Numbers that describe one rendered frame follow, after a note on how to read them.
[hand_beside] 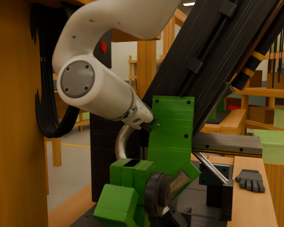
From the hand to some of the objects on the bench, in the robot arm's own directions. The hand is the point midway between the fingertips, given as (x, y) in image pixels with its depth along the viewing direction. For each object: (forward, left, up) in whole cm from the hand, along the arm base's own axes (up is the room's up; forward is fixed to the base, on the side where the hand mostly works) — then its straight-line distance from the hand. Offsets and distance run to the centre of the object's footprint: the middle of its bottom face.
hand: (141, 114), depth 70 cm
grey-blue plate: (-16, -25, -31) cm, 42 cm away
